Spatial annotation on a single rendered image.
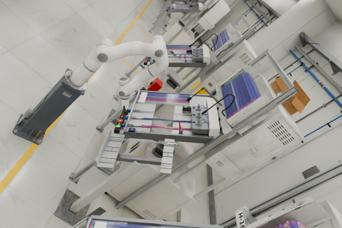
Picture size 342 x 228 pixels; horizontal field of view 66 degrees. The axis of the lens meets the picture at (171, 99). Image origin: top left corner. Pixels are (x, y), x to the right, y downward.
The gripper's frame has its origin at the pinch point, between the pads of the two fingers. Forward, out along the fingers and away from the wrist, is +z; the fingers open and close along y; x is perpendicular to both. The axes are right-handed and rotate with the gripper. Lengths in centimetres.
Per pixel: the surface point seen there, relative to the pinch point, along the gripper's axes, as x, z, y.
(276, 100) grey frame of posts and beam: 111, -35, 25
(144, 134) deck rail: 19.0, 5.1, 21.1
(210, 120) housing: 71, -3, 7
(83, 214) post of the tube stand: -29, 72, 49
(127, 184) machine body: 2, 64, 21
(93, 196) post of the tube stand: -16, 45, 52
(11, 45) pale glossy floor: -135, -29, -69
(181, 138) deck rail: 48, 7, 21
